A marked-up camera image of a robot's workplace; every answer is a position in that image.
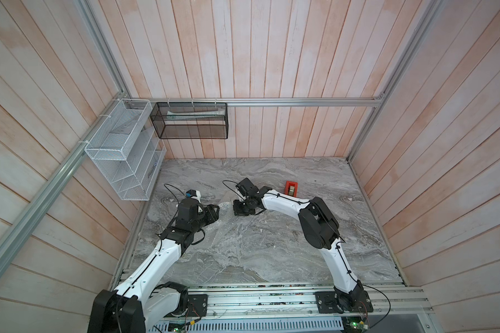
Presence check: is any red tape dispenser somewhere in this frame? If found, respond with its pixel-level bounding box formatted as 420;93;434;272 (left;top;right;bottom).
284;181;298;197

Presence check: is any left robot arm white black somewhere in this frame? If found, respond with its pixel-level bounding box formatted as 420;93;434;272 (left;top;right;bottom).
87;190;220;332

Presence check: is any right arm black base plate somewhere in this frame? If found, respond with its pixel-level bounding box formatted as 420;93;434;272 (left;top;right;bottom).
315;290;374;314

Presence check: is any black mesh wall basket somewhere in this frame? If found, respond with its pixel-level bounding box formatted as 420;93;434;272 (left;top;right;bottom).
150;101;229;140

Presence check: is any white wire mesh shelf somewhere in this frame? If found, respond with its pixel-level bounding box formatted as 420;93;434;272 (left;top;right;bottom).
85;99;166;201

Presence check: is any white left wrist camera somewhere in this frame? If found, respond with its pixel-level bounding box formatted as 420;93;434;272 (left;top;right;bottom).
186;190;201;202

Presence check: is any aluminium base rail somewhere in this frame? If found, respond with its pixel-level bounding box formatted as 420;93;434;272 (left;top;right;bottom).
107;284;434;321

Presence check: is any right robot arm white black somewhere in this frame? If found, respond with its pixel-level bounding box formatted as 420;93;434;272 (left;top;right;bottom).
232;178;374;314

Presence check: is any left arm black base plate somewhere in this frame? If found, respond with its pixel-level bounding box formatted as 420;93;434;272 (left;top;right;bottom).
167;294;208;318

